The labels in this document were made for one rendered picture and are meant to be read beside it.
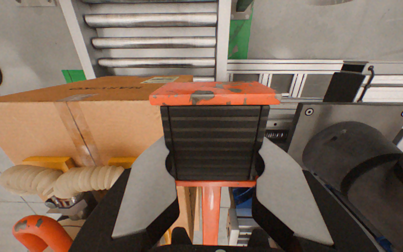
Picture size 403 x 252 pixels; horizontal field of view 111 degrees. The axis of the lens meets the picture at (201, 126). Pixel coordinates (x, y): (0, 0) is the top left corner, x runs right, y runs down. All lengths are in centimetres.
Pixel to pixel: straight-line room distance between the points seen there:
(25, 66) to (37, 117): 167
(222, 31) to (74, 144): 65
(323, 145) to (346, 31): 140
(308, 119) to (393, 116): 17
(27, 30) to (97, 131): 166
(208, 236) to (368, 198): 25
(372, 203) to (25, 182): 54
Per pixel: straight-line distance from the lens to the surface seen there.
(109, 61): 91
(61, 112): 38
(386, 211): 34
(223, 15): 74
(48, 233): 34
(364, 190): 35
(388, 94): 58
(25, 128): 46
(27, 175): 38
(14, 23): 202
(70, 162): 43
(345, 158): 37
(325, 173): 39
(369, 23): 181
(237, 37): 134
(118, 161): 35
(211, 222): 21
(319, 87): 142
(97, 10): 99
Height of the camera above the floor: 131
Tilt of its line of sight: 64 degrees down
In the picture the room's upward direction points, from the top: 176 degrees counter-clockwise
